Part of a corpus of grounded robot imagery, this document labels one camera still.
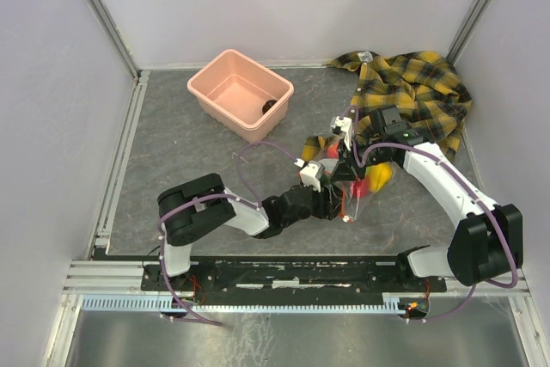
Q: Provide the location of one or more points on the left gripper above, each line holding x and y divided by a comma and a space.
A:
329, 205

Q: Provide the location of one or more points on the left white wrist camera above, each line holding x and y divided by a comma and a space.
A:
310, 173

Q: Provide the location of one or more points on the dark fake plum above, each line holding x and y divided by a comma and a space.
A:
268, 106

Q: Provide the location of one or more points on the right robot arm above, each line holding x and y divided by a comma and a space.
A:
487, 245

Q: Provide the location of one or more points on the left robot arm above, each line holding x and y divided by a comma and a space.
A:
194, 209

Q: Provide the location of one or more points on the pink plastic bin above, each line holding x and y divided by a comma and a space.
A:
233, 88

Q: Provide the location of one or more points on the clear zip top bag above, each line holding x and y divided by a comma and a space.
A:
351, 207

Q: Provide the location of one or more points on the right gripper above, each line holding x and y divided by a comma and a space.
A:
346, 168

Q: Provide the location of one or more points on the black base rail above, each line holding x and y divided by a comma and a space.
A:
293, 280

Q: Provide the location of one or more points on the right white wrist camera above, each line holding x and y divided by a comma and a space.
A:
342, 127

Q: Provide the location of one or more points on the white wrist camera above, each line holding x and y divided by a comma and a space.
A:
310, 173
342, 127

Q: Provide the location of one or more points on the yellow plaid shirt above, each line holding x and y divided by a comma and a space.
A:
424, 86

